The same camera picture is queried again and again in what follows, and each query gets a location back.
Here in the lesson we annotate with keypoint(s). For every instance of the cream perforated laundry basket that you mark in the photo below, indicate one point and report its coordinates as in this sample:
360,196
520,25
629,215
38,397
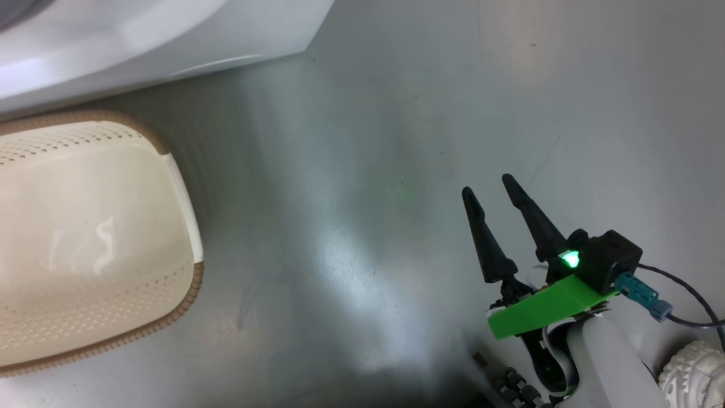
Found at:
113,238

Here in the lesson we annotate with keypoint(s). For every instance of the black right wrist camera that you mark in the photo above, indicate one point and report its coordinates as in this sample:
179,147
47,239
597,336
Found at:
612,258

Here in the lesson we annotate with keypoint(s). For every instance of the white ribbed rounded object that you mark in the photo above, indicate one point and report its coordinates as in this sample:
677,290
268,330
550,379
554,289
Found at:
694,374

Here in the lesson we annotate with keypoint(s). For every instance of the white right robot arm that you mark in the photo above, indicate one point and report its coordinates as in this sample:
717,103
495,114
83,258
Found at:
606,368

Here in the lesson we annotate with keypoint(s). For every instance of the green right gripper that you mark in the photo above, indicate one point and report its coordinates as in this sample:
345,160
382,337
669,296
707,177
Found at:
538,309

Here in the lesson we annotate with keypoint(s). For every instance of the white front-load washing machine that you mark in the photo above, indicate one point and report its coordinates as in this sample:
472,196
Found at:
141,34

